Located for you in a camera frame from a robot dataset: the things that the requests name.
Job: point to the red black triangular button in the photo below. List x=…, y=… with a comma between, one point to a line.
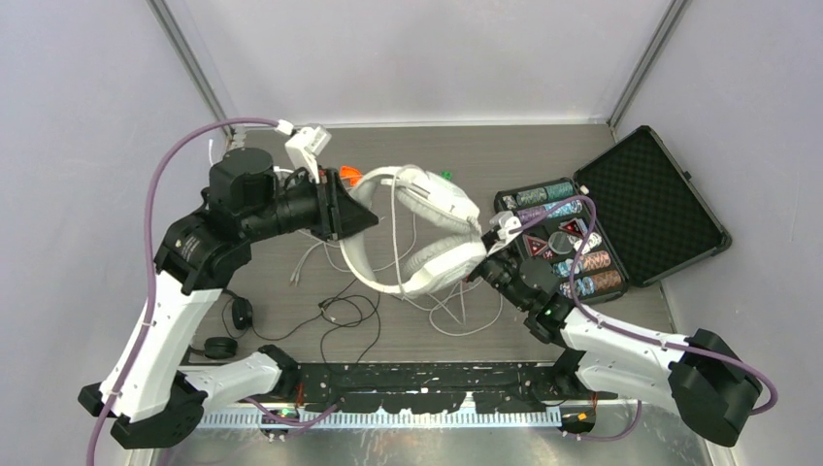
x=575, y=227

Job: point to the purple poker chip row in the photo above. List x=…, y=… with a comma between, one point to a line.
x=528, y=214

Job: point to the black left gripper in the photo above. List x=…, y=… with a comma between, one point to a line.
x=340, y=215

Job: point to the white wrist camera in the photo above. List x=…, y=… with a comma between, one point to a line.
x=305, y=145
x=505, y=228

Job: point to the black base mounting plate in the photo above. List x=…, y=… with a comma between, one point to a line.
x=430, y=388

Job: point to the blue poker chip row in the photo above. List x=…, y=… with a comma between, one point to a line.
x=563, y=208

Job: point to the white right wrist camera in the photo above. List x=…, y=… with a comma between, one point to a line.
x=505, y=228

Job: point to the clear round dealer button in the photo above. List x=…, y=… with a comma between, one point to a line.
x=561, y=242

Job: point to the black on-ear headphones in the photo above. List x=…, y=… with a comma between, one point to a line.
x=237, y=318

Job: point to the small white headphones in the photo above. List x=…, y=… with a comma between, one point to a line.
x=282, y=172

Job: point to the large white grey headphones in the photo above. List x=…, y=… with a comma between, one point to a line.
x=428, y=236

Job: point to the orange curved plastic piece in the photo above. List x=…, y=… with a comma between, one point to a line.
x=350, y=175

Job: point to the triangular all-in button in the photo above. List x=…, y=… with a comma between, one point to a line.
x=535, y=246

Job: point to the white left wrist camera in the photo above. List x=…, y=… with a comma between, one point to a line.
x=305, y=145

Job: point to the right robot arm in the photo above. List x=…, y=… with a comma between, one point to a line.
x=697, y=378

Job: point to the black poker chip case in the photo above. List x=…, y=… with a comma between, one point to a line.
x=652, y=219

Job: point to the white ten poker chip stack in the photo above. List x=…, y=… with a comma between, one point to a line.
x=584, y=247

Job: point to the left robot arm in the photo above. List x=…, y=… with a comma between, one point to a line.
x=152, y=402

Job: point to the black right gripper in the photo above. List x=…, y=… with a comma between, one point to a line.
x=478, y=268

